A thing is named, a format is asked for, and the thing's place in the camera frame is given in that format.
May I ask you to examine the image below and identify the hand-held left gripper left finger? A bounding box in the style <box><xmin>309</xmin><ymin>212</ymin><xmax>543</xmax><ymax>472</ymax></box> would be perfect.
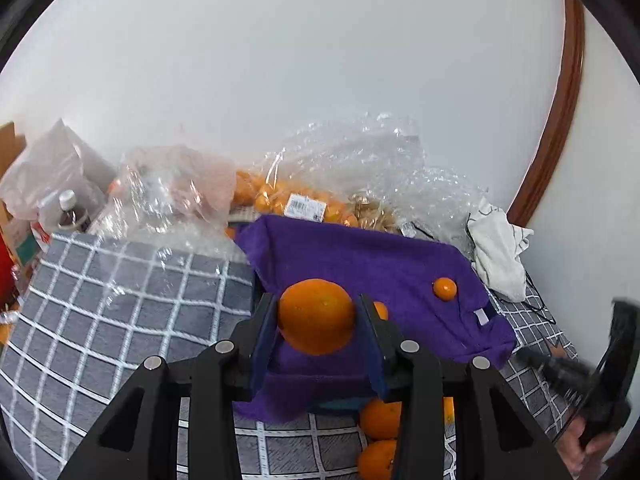
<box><xmin>57</xmin><ymin>291</ymin><xmax>278</xmax><ymax>480</ymax></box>

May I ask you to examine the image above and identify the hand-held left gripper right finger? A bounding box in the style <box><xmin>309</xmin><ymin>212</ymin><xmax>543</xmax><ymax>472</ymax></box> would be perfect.
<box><xmin>357</xmin><ymin>294</ymin><xmax>573</xmax><ymax>480</ymax></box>

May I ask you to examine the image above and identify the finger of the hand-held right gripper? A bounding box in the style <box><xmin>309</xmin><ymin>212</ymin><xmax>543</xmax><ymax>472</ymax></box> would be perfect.
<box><xmin>611</xmin><ymin>299</ymin><xmax>640</xmax><ymax>366</ymax></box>
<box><xmin>515</xmin><ymin>346</ymin><xmax>598</xmax><ymax>408</ymax></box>

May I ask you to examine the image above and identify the small orange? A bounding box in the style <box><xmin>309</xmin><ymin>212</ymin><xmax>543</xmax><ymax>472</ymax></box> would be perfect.
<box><xmin>433</xmin><ymin>277</ymin><xmax>458</xmax><ymax>302</ymax></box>

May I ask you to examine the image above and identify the purple towel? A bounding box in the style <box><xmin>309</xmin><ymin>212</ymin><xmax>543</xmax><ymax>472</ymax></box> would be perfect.
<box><xmin>234</xmin><ymin>214</ymin><xmax>517</xmax><ymax>423</ymax></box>

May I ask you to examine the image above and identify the person's right hand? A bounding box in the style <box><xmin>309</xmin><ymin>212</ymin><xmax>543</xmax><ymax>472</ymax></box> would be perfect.
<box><xmin>556</xmin><ymin>420</ymin><xmax>620</xmax><ymax>480</ymax></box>

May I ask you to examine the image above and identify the white crumpled cloth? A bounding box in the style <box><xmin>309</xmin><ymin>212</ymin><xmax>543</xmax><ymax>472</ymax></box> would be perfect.
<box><xmin>467</xmin><ymin>197</ymin><xmax>535</xmax><ymax>303</ymax></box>

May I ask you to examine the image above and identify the clear bag of longans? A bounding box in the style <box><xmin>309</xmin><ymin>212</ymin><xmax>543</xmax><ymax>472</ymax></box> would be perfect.
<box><xmin>349</xmin><ymin>190</ymin><xmax>401</xmax><ymax>233</ymax></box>

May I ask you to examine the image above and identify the clear bag of oranges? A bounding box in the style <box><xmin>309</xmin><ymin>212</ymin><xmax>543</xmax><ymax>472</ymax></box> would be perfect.
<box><xmin>231</xmin><ymin>169</ymin><xmax>361</xmax><ymax>228</ymax></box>

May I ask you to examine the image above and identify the grey checked blanket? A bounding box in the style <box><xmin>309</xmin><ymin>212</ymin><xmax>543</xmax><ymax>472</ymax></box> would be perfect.
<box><xmin>0</xmin><ymin>232</ymin><xmax>581</xmax><ymax>480</ymax></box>

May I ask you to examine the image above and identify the clear plastic bag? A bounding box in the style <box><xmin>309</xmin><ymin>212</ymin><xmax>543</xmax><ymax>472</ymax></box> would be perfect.
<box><xmin>95</xmin><ymin>145</ymin><xmax>251</xmax><ymax>263</ymax></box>

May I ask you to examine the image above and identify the crumpled clear plastic wrap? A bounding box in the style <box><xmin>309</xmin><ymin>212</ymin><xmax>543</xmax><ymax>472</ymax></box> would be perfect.
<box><xmin>260</xmin><ymin>110</ymin><xmax>490</xmax><ymax>261</ymax></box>

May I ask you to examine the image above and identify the dark drink bottle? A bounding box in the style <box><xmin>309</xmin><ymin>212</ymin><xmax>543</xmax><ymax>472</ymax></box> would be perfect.
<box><xmin>56</xmin><ymin>190</ymin><xmax>92</xmax><ymax>232</ymax></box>

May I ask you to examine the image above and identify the red white snack package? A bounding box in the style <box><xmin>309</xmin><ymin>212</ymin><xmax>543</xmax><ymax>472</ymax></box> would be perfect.
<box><xmin>29</xmin><ymin>210</ymin><xmax>66</xmax><ymax>257</ymax></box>

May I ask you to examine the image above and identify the red paper bag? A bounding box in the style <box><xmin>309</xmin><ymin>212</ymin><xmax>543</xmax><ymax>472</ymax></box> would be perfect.
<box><xmin>0</xmin><ymin>232</ymin><xmax>17</xmax><ymax>308</ymax></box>

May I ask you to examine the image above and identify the white plastic bag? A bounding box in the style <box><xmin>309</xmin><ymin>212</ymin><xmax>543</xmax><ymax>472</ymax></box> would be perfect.
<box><xmin>0</xmin><ymin>119</ymin><xmax>118</xmax><ymax>222</ymax></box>

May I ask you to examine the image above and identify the brown cardboard box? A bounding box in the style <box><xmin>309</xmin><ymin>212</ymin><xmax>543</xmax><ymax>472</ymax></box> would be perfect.
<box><xmin>0</xmin><ymin>121</ymin><xmax>28</xmax><ymax>176</ymax></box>

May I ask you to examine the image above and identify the black cable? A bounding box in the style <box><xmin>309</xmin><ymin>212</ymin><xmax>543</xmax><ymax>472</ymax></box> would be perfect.
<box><xmin>522</xmin><ymin>267</ymin><xmax>557</xmax><ymax>326</ymax></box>

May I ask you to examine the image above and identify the brown wooden door frame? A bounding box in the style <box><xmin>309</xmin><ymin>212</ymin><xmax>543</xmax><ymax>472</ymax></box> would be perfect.
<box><xmin>507</xmin><ymin>0</ymin><xmax>586</xmax><ymax>228</ymax></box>

